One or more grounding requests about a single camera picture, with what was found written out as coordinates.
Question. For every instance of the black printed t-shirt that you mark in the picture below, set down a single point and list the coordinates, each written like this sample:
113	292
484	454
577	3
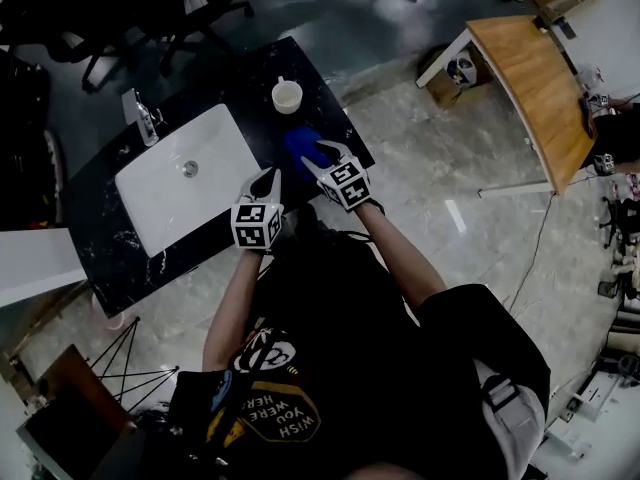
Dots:
360	368

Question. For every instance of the white printed bag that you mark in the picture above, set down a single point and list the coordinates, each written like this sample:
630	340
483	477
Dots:
461	68

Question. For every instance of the chrome sink drain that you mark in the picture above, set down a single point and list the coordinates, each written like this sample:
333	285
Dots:
190	168

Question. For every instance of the white sink basin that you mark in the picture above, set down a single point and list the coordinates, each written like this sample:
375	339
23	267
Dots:
170	203

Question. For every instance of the blue cloth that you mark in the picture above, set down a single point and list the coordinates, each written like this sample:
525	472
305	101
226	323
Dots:
299	143

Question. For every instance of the curved wooden desk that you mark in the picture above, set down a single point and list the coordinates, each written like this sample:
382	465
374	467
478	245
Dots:
540	88

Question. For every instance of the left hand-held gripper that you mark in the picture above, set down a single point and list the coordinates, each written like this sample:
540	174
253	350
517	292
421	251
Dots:
257	225

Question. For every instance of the white panel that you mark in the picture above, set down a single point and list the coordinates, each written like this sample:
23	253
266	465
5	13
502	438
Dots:
35	265

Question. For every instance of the chrome faucet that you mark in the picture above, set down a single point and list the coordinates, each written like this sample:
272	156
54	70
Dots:
145	123

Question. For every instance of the person's left forearm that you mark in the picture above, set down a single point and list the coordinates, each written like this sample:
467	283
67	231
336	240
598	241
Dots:
234	293

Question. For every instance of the brown wooden board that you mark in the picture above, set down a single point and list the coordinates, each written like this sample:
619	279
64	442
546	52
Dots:
75	408

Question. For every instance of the person's right forearm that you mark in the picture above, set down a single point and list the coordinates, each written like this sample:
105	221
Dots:
400	253

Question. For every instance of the black mesh office chair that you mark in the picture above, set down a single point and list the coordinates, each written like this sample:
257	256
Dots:
40	13
200	33

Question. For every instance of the white cup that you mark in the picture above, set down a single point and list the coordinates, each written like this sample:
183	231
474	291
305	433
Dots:
287	97

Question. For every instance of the white box device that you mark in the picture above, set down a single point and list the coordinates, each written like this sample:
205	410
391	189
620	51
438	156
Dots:
590	395

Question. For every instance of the brown cardboard box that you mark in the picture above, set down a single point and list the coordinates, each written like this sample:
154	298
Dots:
450	90

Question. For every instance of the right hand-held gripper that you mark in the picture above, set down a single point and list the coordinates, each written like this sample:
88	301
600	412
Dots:
347	183

